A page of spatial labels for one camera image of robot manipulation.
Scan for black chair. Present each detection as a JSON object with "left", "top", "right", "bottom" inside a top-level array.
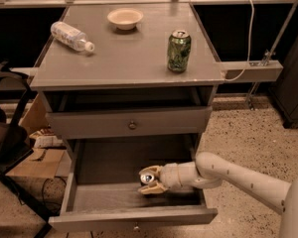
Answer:
[{"left": 0, "top": 62, "right": 53, "bottom": 238}]

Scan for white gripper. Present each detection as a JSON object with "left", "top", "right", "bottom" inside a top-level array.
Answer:
[{"left": 138, "top": 162, "right": 203, "bottom": 195}]

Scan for cardboard pieces on floor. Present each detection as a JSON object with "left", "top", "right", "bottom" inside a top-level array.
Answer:
[{"left": 8, "top": 95, "right": 72, "bottom": 179}]

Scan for redbull can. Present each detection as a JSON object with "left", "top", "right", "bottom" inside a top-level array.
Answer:
[{"left": 140, "top": 173, "right": 155, "bottom": 184}]

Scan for grey metal ledge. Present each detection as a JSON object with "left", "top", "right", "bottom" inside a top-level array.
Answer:
[{"left": 222, "top": 60, "right": 283, "bottom": 83}]

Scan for black floor cable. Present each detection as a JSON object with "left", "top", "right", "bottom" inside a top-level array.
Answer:
[{"left": 40, "top": 176, "right": 68, "bottom": 213}]

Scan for round brass drawer knob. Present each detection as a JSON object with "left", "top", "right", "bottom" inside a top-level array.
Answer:
[{"left": 128, "top": 121, "right": 137, "bottom": 130}]

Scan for clear plastic water bottle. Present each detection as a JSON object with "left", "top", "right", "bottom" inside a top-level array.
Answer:
[{"left": 51, "top": 21, "right": 94, "bottom": 53}]

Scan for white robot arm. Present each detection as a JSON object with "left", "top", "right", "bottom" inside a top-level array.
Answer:
[{"left": 139, "top": 152, "right": 298, "bottom": 238}]

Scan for white bowl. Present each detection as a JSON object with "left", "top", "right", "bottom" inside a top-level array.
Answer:
[{"left": 107, "top": 8, "right": 143, "bottom": 31}]

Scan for open grey middle drawer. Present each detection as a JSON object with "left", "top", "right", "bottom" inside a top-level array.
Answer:
[{"left": 48, "top": 134, "right": 219, "bottom": 234}]

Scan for grey upper drawer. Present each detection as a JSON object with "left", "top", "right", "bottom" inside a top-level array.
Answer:
[{"left": 47, "top": 106, "right": 212, "bottom": 139}]

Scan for grey wooden drawer cabinet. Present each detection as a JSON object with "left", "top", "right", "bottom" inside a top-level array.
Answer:
[{"left": 29, "top": 2, "right": 226, "bottom": 234}]

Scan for white cable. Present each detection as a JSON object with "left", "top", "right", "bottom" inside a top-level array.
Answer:
[{"left": 223, "top": 0, "right": 255, "bottom": 83}]

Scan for green soda can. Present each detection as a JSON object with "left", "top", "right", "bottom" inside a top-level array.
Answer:
[{"left": 167, "top": 30, "right": 191, "bottom": 72}]

